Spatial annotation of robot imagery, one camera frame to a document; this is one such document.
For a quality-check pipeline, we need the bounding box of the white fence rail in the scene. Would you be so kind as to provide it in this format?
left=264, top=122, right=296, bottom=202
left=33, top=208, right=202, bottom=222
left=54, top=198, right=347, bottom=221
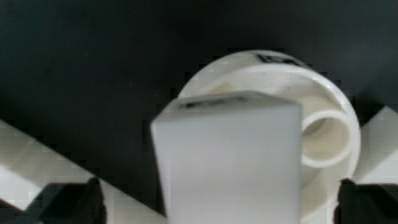
left=0, top=120, right=166, bottom=224
left=354, top=107, right=398, bottom=184

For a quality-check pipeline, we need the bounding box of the white right fence rail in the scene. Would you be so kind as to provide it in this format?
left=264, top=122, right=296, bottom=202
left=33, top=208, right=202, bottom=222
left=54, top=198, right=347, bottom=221
left=354, top=107, right=398, bottom=184

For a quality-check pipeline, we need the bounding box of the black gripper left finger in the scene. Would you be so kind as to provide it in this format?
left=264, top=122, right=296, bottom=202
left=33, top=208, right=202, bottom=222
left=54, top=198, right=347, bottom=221
left=26, top=178, right=106, bottom=224

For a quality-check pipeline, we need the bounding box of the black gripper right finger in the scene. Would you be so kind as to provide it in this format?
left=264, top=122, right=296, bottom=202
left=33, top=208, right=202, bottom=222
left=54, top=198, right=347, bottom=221
left=333, top=179, right=398, bottom=224

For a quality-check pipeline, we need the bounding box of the white round stool seat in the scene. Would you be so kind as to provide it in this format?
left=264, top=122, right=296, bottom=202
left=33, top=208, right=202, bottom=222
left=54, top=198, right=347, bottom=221
left=179, top=50, right=360, bottom=224

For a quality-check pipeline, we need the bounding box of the white stool leg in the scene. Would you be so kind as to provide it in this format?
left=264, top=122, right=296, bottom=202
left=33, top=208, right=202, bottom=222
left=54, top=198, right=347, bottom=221
left=150, top=91, right=301, bottom=224

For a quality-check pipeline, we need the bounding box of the white front fence rail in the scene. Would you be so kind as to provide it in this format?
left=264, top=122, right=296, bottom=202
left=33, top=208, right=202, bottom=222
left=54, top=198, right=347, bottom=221
left=0, top=120, right=166, bottom=224

